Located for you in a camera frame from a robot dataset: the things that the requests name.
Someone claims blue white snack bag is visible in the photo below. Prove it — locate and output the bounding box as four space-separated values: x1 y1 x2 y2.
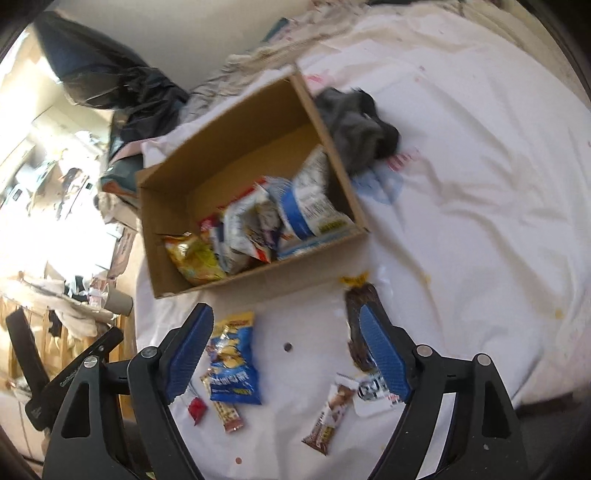
266 145 355 259

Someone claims orange cheese crisps bag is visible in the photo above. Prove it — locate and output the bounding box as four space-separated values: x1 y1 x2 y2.
162 232 226 286

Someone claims white yellow snack packet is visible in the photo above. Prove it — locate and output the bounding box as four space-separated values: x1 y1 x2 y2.
221 176 290 275

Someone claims yellow blue cartoon snack bag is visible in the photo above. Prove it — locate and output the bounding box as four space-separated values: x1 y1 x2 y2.
206 311 262 405

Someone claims white black snack packet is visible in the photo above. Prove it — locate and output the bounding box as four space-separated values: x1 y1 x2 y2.
335 373 406 418

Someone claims brown chocolate bar wrapper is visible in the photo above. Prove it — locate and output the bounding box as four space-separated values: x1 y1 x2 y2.
338 271 387 374

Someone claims brown cardboard box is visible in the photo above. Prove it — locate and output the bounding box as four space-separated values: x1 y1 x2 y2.
136 70 369 298

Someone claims grey crumpled cloth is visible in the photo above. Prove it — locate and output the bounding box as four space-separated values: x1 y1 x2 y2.
315 88 400 175

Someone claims crumpled beige blanket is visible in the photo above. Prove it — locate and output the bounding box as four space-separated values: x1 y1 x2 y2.
179 1 369 124

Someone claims black plastic garbage bag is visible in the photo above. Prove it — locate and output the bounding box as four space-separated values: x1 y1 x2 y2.
33 11 188 157

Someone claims red sweet rice cake packet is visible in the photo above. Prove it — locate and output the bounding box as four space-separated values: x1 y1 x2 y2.
198 213 223 244

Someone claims brown white chocolate bar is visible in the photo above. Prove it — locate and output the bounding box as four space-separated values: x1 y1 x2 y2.
301 382 358 456

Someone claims white bed sheet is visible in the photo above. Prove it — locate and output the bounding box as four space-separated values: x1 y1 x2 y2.
135 6 590 479

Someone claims beige wafer snack bar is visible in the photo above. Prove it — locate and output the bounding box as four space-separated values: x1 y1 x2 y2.
200 374 245 433

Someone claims grey waste bin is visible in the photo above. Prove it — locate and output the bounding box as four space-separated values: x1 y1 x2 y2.
104 286 133 316

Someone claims small red candy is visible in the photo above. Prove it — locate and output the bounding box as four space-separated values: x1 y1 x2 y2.
187 396 207 425

